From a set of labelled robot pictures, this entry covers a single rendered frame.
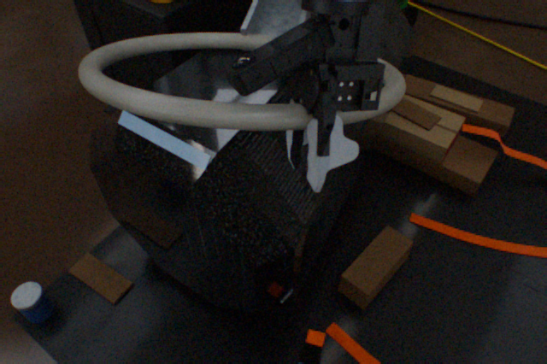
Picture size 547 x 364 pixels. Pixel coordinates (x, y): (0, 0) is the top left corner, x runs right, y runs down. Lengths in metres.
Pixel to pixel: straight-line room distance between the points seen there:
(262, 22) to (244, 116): 0.57
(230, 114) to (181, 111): 0.05
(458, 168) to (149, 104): 1.76
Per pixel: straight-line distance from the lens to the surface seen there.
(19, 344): 1.93
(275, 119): 0.50
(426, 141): 2.08
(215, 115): 0.50
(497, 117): 2.50
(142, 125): 1.24
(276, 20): 1.06
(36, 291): 1.82
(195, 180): 1.13
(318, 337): 1.63
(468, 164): 2.18
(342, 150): 0.52
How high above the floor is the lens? 1.59
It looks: 49 degrees down
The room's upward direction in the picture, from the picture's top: straight up
